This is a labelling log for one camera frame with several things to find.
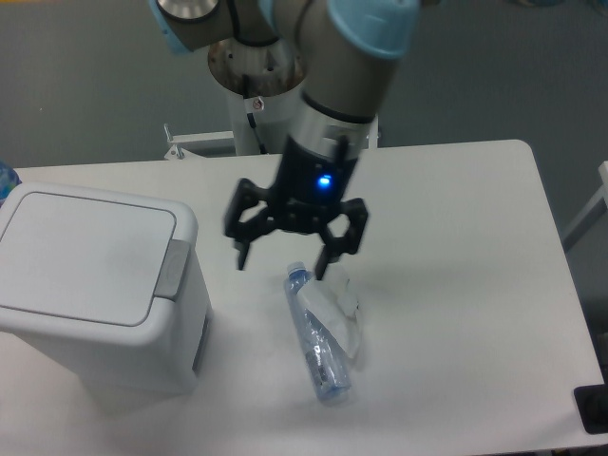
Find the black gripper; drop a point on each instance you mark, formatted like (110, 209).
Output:
(305, 198)

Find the white push-lid trash can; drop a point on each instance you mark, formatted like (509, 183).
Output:
(107, 284)

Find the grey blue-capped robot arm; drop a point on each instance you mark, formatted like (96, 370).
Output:
(309, 78)

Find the clear plastic water bottle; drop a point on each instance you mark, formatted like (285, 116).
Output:
(324, 359)

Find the blue globe object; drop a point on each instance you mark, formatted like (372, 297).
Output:
(9, 180)

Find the black device at table edge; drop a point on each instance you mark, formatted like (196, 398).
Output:
(592, 405)

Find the white metal base bracket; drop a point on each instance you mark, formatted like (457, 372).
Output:
(207, 145)

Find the white clamp post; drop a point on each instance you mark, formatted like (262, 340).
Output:
(374, 134)

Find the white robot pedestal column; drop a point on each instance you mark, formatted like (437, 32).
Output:
(262, 86)

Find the white frame leg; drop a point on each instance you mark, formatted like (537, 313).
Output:
(589, 214)

